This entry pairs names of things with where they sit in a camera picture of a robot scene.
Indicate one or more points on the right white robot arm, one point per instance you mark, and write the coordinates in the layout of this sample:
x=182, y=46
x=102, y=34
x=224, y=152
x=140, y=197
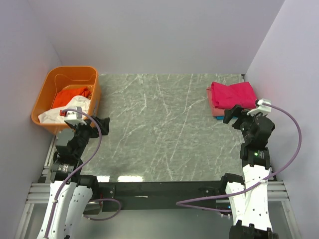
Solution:
x=249, y=196

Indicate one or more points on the folded salmon t-shirt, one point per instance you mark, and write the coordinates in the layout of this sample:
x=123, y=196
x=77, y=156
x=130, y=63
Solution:
x=216, y=112

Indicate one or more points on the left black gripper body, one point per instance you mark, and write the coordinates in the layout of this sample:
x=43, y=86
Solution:
x=93, y=127

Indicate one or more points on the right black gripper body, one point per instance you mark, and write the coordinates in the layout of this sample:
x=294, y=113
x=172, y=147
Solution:
x=239, y=119

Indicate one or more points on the orange t-shirt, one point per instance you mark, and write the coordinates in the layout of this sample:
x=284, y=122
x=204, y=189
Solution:
x=63, y=97

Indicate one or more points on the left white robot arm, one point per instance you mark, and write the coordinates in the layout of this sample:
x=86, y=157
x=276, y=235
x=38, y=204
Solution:
x=64, y=179

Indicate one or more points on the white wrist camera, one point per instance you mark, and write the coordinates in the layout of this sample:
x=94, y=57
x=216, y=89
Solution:
x=72, y=115
x=261, y=107

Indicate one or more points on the aluminium frame rail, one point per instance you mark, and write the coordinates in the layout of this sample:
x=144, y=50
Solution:
x=39, y=194

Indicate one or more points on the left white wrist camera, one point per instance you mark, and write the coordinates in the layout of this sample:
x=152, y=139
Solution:
x=72, y=115

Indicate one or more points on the folded blue t-shirt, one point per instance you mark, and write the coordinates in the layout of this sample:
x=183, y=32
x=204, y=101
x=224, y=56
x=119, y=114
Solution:
x=219, y=118

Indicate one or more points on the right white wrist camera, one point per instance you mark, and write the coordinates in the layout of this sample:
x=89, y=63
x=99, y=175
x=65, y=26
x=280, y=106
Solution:
x=261, y=107

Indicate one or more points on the black base crossbar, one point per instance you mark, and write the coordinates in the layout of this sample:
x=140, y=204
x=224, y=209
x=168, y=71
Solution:
x=158, y=195

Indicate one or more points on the orange plastic laundry basket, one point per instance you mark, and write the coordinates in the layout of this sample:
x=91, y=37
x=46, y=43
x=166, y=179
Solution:
x=66, y=77

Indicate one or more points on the folded magenta t-shirt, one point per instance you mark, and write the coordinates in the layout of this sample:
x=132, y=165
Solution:
x=227, y=96

